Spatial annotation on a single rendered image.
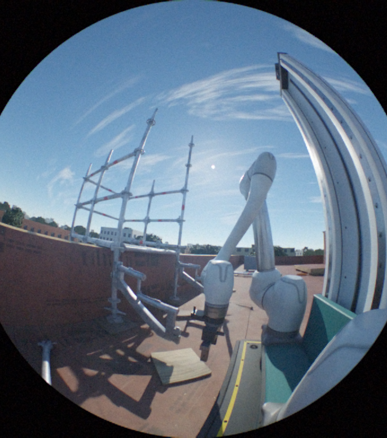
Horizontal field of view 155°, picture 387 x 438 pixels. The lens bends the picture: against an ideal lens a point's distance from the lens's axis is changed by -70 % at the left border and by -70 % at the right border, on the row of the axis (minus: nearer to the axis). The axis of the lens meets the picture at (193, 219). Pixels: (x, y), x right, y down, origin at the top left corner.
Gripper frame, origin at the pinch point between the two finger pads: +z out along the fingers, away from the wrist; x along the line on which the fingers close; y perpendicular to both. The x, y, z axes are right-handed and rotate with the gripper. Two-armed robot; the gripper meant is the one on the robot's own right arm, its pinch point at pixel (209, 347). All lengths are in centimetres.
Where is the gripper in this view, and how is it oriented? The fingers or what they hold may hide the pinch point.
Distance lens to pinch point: 66.5
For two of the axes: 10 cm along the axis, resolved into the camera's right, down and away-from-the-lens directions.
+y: 9.2, 0.0, -3.9
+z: -0.9, 9.7, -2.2
